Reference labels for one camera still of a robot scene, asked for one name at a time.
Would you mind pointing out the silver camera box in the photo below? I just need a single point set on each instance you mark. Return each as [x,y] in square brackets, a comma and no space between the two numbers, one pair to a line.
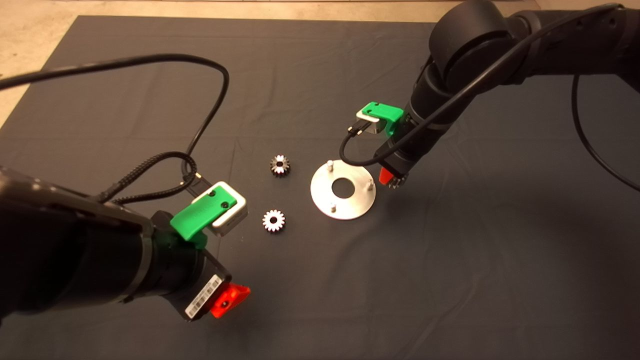
[372,125]
[235,216]

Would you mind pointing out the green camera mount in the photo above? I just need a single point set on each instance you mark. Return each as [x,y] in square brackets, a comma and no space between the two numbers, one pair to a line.
[385,112]
[195,220]

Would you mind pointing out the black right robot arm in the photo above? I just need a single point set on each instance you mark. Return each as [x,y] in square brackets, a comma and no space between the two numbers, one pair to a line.
[470,40]

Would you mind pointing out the steel planetary gear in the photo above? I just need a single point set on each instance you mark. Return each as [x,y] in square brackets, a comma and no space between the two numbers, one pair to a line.
[398,184]
[283,170]
[269,223]

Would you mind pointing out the dark grey table cloth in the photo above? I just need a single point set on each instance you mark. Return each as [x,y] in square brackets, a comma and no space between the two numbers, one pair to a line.
[350,300]

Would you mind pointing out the green left camera mount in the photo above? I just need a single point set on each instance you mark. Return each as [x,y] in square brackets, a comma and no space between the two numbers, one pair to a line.
[195,220]

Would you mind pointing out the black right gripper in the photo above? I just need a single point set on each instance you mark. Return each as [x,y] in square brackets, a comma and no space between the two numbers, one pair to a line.
[402,155]

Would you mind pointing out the round metal carrier plate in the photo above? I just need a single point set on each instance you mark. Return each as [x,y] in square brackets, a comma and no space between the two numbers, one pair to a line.
[350,205]

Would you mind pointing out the silver right camera box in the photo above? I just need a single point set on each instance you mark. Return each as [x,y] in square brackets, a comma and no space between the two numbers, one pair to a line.
[372,125]

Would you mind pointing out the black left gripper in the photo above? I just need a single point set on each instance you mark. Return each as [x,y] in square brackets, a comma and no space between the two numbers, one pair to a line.
[202,285]

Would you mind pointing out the green right camera mount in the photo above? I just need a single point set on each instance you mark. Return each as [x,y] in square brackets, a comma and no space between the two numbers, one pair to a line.
[385,112]

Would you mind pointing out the silver left camera box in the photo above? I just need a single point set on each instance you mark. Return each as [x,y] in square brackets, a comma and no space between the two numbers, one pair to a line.
[235,216]

